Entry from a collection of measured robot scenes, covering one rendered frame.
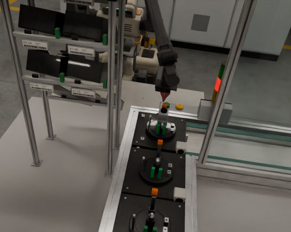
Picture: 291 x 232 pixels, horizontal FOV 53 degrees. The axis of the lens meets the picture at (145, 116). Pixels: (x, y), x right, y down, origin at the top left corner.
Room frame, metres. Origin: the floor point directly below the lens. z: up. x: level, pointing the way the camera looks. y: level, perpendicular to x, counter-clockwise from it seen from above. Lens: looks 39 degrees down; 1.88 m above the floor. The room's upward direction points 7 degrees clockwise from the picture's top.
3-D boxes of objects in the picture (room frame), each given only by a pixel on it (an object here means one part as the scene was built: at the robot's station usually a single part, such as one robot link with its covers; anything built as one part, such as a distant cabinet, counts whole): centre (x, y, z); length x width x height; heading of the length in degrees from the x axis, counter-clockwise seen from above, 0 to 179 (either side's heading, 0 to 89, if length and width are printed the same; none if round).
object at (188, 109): (1.26, -0.17, 0.93); 0.21 x 0.07 x 0.06; 87
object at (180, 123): (1.04, -0.08, 0.96); 0.24 x 0.24 x 0.02; 87
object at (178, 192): (0.79, -0.07, 1.01); 0.24 x 0.24 x 0.13; 87
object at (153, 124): (1.04, -0.08, 0.98); 0.14 x 0.14 x 0.02
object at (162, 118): (1.03, -0.08, 1.06); 0.08 x 0.04 x 0.07; 0
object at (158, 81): (1.17, -0.08, 1.17); 0.10 x 0.07 x 0.07; 88
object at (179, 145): (0.94, -0.17, 0.97); 0.05 x 0.05 x 0.04; 87
